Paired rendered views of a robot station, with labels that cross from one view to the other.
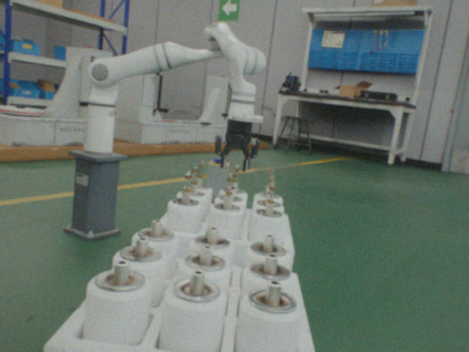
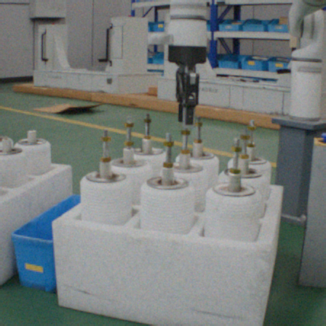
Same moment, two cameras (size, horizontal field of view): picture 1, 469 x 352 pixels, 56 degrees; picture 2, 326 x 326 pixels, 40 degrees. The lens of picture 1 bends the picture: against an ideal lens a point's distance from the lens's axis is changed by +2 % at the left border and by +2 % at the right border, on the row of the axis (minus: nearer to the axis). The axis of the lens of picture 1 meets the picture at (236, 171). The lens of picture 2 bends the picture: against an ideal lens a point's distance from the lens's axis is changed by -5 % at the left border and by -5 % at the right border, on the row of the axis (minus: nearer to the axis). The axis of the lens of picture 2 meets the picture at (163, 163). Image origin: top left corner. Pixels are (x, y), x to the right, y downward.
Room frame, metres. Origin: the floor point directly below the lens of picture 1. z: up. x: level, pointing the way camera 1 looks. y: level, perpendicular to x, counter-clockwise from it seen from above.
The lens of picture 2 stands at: (1.47, -0.89, 0.48)
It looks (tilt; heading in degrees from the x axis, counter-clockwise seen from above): 14 degrees down; 104
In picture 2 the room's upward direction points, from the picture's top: 1 degrees clockwise
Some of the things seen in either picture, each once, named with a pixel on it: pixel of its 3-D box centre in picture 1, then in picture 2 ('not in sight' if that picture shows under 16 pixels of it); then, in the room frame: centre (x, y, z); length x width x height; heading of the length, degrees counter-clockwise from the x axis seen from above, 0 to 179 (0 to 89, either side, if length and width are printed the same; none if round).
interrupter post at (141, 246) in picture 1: (141, 247); not in sight; (0.75, 0.15, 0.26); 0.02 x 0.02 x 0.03
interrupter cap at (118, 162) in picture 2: (227, 207); (129, 163); (1.18, 0.01, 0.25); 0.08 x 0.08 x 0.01
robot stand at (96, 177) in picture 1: (95, 193); (300, 168); (1.56, 0.50, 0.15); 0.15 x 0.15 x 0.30; 58
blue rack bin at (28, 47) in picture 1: (15, 45); not in sight; (5.76, 3.00, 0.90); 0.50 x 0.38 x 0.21; 59
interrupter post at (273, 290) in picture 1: (272, 292); not in sight; (0.63, -0.08, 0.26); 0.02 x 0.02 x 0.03
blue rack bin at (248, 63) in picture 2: not in sight; (260, 63); (1.23, 5.81, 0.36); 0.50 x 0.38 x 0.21; 58
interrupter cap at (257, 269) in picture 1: (270, 271); not in sight; (0.75, -0.08, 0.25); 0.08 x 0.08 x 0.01
